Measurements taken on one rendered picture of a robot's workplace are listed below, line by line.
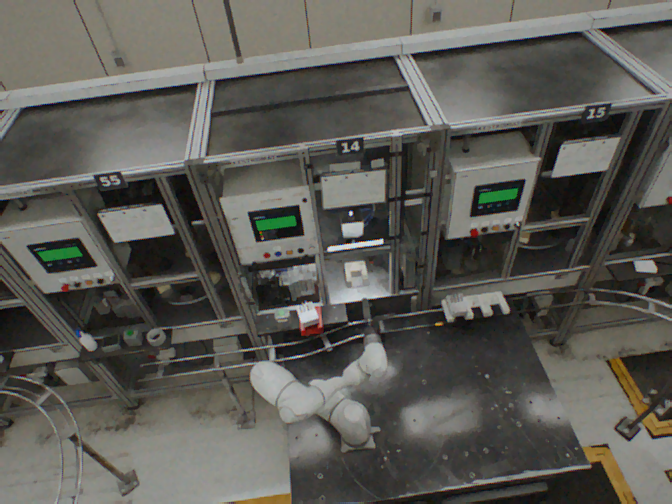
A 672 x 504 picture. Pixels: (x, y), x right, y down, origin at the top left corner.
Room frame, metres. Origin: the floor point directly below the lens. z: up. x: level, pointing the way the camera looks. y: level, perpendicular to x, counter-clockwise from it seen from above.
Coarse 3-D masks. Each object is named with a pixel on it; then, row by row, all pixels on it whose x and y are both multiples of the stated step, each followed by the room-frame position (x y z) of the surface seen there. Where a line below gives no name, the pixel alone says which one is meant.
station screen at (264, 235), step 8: (264, 216) 1.70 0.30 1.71; (272, 216) 1.70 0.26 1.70; (280, 216) 1.70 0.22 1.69; (288, 216) 1.70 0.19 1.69; (296, 216) 1.70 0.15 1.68; (256, 224) 1.70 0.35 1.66; (264, 232) 1.70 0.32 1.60; (272, 232) 1.70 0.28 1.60; (280, 232) 1.70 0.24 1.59; (288, 232) 1.70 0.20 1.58; (296, 232) 1.70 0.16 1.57; (264, 240) 1.70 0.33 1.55
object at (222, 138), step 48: (336, 48) 2.58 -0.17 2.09; (384, 48) 2.53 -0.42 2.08; (240, 96) 2.33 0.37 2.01; (288, 96) 2.26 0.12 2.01; (384, 96) 2.14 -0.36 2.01; (240, 144) 1.87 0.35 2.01; (288, 144) 1.82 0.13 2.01; (336, 144) 1.74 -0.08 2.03; (432, 144) 1.75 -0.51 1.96; (240, 288) 1.72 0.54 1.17
